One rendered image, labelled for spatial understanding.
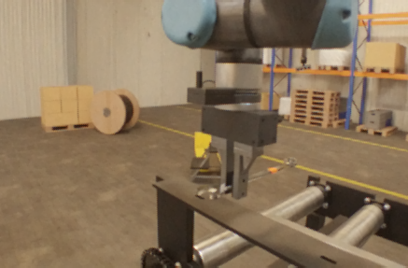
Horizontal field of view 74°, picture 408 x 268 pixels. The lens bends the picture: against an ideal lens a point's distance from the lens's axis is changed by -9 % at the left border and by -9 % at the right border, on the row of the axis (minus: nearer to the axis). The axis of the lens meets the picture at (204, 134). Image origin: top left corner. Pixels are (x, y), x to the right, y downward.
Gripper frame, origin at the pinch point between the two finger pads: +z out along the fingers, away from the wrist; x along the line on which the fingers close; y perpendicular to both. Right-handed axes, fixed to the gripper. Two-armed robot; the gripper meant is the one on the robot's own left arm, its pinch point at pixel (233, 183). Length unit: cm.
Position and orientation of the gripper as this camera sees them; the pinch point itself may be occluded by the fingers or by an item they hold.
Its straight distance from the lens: 52.1
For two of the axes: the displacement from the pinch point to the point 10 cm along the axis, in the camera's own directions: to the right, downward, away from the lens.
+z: -0.2, 9.8, 2.1
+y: 7.6, -1.2, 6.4
